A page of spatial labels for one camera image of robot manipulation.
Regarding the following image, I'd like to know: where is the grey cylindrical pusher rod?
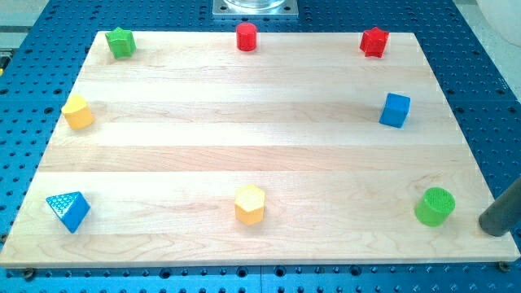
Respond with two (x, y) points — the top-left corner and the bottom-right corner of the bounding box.
(479, 178), (520, 237)

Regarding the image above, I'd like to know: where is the green cylinder block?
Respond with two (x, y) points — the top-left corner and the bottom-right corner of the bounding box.
(414, 187), (456, 227)

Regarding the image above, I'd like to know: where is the blue cube block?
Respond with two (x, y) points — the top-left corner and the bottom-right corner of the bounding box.
(379, 93), (411, 129)

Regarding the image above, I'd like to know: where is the red star block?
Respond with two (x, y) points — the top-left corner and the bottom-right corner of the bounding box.
(360, 27), (390, 58)

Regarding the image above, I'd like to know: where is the yellow hexagon block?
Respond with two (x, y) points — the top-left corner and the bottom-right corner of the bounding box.
(234, 185), (265, 225)

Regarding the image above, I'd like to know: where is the red cylinder block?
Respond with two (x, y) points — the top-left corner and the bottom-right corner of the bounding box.
(235, 22), (257, 51)

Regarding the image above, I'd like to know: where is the wooden board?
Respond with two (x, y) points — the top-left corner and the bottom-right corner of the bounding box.
(1, 32), (519, 268)

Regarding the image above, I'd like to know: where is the green star block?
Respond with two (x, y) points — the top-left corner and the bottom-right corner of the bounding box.
(105, 27), (136, 59)

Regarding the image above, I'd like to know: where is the blue triangle block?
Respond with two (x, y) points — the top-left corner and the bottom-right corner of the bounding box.
(46, 191), (90, 234)

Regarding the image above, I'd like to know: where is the yellow pentagon block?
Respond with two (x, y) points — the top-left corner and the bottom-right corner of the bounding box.
(61, 94), (94, 129)

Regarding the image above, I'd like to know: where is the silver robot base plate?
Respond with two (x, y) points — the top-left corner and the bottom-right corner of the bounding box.
(212, 0), (299, 19)

